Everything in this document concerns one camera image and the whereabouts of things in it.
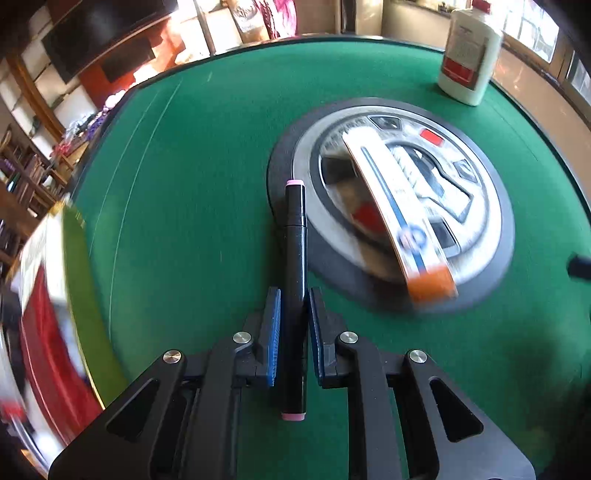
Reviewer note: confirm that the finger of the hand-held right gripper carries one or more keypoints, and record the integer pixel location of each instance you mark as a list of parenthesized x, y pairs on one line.
[(581, 266)]

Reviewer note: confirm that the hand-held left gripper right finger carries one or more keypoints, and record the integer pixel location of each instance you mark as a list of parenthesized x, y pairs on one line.
[(318, 341)]

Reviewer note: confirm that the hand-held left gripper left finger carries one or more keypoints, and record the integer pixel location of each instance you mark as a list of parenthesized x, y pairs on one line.
[(272, 337)]

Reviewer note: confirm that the black marker pink caps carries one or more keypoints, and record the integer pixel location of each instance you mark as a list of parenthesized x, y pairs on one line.
[(295, 258)]

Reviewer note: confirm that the round table control panel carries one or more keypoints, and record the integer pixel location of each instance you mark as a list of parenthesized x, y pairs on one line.
[(323, 267)]

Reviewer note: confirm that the long white box orange end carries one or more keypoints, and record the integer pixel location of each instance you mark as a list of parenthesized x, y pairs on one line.
[(392, 203)]

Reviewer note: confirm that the large white bottle red label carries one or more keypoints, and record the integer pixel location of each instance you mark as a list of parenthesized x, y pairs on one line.
[(475, 87)]

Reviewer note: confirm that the window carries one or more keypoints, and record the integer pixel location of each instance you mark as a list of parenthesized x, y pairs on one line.
[(531, 23)]

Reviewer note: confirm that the red wooden tv cabinet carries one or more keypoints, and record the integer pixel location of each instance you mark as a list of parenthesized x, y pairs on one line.
[(92, 83)]

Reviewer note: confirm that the wooden chair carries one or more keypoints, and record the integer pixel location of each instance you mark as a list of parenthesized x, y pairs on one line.
[(249, 23)]

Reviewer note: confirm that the pink cloth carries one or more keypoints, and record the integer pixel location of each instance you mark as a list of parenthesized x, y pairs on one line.
[(279, 16)]

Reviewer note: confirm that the black television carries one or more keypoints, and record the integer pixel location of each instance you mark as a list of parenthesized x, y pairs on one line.
[(101, 27)]

